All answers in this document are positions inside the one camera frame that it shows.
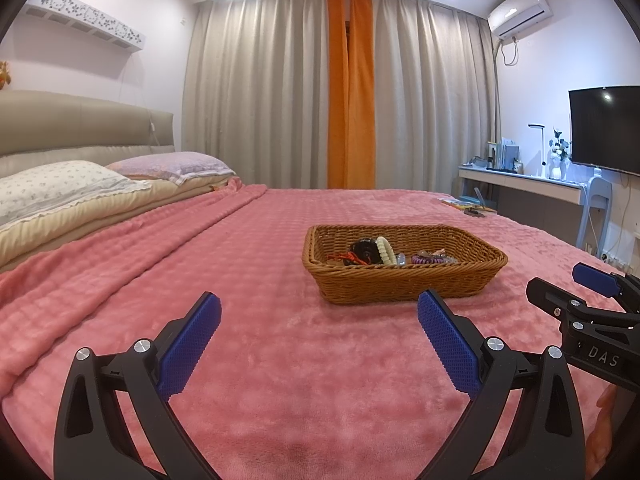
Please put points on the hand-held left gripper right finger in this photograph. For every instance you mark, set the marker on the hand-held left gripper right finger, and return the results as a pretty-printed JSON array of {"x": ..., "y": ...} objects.
[{"x": 450, "y": 345}]

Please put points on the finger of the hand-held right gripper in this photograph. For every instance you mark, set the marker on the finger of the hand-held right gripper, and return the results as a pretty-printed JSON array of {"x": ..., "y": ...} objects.
[
  {"x": 555, "y": 300},
  {"x": 595, "y": 277}
]

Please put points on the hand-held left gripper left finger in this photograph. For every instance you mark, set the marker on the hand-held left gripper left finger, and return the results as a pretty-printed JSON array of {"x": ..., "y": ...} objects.
[{"x": 190, "y": 345}]

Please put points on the clear plastic hair clip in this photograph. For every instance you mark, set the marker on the clear plastic hair clip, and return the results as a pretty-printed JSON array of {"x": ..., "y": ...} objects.
[{"x": 401, "y": 260}]

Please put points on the brown wicker basket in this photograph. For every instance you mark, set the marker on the brown wicker basket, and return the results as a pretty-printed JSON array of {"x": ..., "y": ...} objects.
[{"x": 350, "y": 285}]

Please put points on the person's right hand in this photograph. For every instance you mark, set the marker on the person's right hand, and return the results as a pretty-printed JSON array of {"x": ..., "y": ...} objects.
[{"x": 609, "y": 415}]

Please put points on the white power strip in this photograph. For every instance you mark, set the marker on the white power strip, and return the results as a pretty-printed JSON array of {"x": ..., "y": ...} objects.
[{"x": 607, "y": 256}]

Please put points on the light blue plastic chair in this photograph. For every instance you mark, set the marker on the light blue plastic chair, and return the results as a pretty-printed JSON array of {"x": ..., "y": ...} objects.
[{"x": 597, "y": 200}]

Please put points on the pink fleece blanket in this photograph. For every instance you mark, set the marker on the pink fleece blanket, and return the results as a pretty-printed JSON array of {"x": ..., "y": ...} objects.
[{"x": 250, "y": 260}]

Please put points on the small black flat item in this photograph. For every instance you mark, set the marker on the small black flat item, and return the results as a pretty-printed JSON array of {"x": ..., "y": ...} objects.
[{"x": 475, "y": 212}]

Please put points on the white grey desk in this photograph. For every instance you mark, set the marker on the white grey desk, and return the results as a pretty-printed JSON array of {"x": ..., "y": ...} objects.
[{"x": 520, "y": 185}]

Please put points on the white vase with flowers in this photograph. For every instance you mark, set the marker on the white vase with flowers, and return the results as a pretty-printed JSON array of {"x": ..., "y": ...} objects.
[{"x": 559, "y": 160}]

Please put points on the grey phone stand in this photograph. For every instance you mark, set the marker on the grey phone stand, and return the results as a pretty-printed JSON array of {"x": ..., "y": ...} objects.
[{"x": 481, "y": 199}]

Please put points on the light blue storage box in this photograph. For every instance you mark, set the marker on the light blue storage box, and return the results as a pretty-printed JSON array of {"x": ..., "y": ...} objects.
[{"x": 470, "y": 194}]

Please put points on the white desk lamp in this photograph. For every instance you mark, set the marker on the white desk lamp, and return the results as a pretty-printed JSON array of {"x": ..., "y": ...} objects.
[{"x": 543, "y": 150}]

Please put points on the row of books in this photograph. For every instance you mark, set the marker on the row of books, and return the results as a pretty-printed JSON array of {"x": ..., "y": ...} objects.
[{"x": 507, "y": 155}]

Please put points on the beige folded quilt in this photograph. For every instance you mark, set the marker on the beige folded quilt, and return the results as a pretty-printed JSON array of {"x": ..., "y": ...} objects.
[{"x": 165, "y": 195}]

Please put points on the black television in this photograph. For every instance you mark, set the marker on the black television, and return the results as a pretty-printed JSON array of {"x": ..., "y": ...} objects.
[{"x": 605, "y": 125}]

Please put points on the pale pink pillow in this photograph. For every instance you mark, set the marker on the pale pink pillow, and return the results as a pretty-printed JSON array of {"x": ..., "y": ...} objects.
[{"x": 170, "y": 165}]

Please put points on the white floral pillow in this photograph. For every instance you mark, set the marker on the white floral pillow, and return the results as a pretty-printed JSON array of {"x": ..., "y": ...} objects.
[{"x": 60, "y": 185}]

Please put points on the beige curtain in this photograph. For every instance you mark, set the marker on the beige curtain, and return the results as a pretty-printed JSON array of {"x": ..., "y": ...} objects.
[
  {"x": 250, "y": 90},
  {"x": 435, "y": 100}
]

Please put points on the grey padded headboard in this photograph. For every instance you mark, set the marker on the grey padded headboard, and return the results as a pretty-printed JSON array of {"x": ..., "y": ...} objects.
[{"x": 75, "y": 130}]

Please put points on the orange curtain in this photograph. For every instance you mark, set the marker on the orange curtain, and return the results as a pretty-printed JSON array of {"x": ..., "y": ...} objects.
[{"x": 350, "y": 90}]

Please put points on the white air conditioner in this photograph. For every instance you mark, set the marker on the white air conditioner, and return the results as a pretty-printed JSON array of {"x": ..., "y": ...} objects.
[{"x": 520, "y": 10}]

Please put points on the orange flower decoration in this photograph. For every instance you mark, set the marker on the orange flower decoration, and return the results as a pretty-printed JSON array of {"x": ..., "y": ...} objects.
[{"x": 4, "y": 74}]

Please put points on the white patterned wall shelf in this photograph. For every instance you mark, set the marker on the white patterned wall shelf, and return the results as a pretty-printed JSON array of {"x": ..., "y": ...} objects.
[{"x": 85, "y": 17}]

